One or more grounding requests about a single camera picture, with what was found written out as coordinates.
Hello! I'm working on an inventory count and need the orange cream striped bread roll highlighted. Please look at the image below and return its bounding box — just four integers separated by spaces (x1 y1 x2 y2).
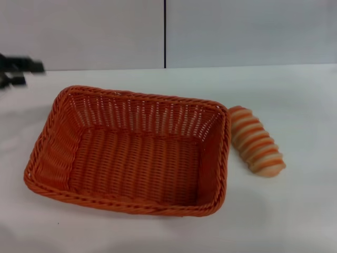
227 105 287 179

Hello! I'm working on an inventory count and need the orange woven plastic basket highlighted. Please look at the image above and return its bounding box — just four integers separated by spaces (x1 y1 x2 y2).
23 84 232 218

